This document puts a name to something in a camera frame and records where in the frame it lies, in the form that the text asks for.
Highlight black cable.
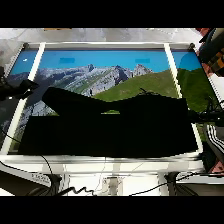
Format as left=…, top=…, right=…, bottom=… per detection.
left=129, top=171, right=224, bottom=197
left=56, top=185, right=98, bottom=197
left=0, top=128, right=56, bottom=178

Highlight black pants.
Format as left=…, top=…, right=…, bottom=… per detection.
left=17, top=86, right=200, bottom=158

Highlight heap of clothes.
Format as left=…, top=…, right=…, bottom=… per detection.
left=197, top=27, right=224, bottom=78

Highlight pink garment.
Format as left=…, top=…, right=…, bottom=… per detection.
left=212, top=159, right=224, bottom=175

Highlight black garment with white stripes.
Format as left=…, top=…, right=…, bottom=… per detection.
left=202, top=122, right=224, bottom=162

